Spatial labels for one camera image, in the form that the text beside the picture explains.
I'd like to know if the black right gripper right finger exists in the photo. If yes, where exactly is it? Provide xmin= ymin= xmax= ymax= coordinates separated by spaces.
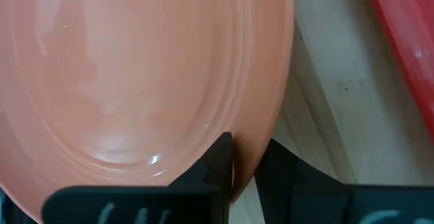
xmin=253 ymin=138 xmax=434 ymax=224

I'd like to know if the orange plastic plate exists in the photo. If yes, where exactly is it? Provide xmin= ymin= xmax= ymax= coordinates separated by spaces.
xmin=0 ymin=0 xmax=295 ymax=223

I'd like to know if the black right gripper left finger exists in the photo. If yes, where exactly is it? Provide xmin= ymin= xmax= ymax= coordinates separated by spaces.
xmin=41 ymin=131 xmax=235 ymax=224

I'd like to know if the red plastic tray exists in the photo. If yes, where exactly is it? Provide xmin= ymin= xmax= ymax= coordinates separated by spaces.
xmin=366 ymin=0 xmax=434 ymax=140

